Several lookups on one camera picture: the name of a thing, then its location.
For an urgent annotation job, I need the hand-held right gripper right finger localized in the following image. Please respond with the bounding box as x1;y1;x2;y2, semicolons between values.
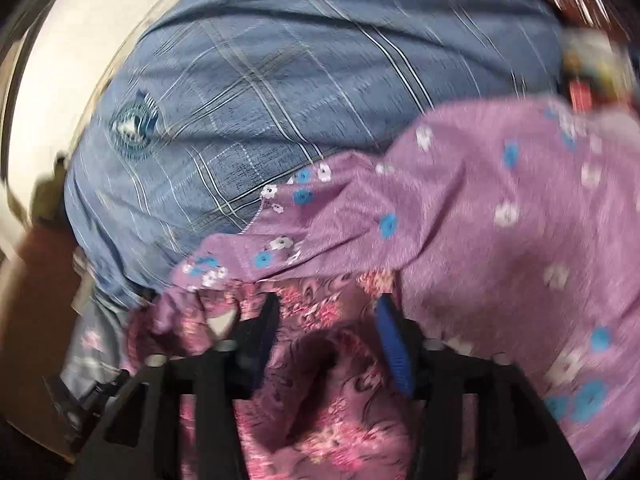
374;294;586;480

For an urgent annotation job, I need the blue plaid quilt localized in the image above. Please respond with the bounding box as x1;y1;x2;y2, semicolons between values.
64;0;566;311

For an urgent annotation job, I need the purple floral blanket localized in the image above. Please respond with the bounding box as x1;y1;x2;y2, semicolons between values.
150;97;640;461

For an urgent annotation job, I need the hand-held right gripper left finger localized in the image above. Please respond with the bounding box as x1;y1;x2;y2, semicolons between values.
65;292;281;480

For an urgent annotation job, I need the maroon floral garment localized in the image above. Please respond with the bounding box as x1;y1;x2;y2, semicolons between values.
125;270;426;480

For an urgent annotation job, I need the colourful packet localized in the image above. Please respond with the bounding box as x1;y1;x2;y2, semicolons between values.
562;27;636;111

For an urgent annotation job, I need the red plastic bag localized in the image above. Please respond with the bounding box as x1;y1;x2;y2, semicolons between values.
515;0;631;41

